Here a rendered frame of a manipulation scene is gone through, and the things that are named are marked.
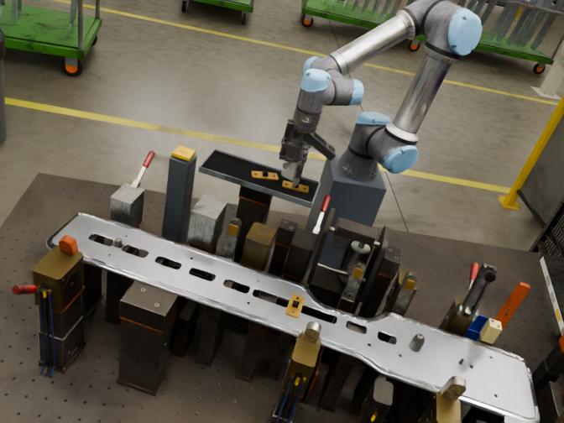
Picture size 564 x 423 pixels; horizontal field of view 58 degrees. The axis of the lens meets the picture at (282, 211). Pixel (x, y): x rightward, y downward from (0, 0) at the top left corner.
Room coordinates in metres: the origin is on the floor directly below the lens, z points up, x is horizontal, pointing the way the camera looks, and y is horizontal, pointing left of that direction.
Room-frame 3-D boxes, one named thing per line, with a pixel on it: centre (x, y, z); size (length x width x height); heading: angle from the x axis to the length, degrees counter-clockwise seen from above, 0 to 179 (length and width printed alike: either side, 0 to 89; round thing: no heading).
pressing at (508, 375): (1.01, -0.08, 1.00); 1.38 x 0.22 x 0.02; 84
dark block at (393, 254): (1.21, -0.35, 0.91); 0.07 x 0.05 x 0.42; 174
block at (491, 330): (1.09, -0.66, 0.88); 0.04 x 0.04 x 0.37; 84
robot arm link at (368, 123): (1.69, -0.23, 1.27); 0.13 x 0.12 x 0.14; 36
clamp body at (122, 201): (1.26, 0.47, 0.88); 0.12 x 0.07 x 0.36; 174
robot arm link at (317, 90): (1.37, 0.00, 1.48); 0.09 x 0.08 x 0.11; 126
